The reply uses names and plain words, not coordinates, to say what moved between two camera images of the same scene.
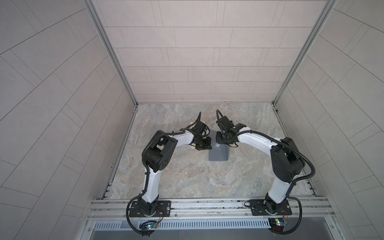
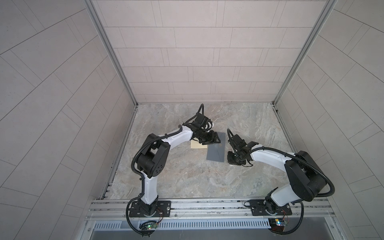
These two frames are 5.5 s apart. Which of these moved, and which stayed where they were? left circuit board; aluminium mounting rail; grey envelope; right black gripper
Moved: right black gripper
Stayed: aluminium mounting rail; grey envelope; left circuit board
